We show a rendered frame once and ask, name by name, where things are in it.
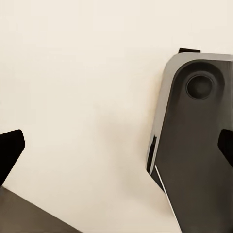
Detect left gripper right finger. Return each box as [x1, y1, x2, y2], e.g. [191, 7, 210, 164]
[217, 129, 233, 168]

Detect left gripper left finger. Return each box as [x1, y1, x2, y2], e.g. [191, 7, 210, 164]
[0, 129, 25, 187]

